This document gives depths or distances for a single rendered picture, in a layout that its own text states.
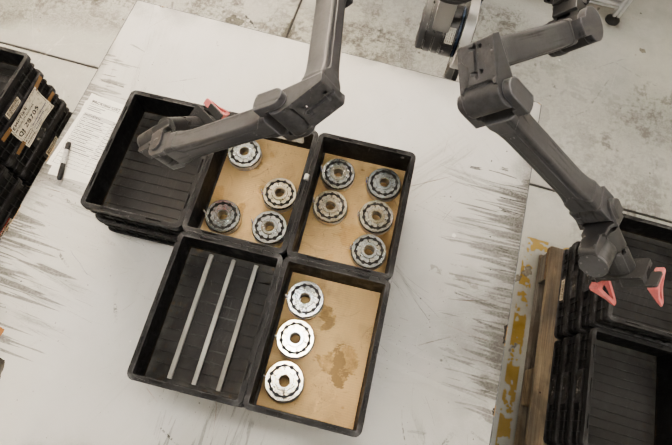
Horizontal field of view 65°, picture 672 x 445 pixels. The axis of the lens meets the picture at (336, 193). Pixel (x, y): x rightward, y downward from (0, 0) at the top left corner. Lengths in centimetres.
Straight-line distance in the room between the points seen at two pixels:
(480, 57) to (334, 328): 87
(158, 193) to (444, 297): 94
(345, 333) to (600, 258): 71
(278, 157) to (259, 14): 157
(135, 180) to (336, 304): 72
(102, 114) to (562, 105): 222
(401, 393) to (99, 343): 90
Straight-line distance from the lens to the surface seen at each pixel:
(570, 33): 123
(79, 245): 187
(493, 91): 93
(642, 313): 220
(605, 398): 220
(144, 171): 175
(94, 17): 333
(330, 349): 152
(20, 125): 251
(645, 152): 313
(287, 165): 168
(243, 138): 110
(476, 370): 171
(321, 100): 100
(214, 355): 154
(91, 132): 203
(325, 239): 158
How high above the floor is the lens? 233
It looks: 67 degrees down
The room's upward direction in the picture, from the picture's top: 5 degrees clockwise
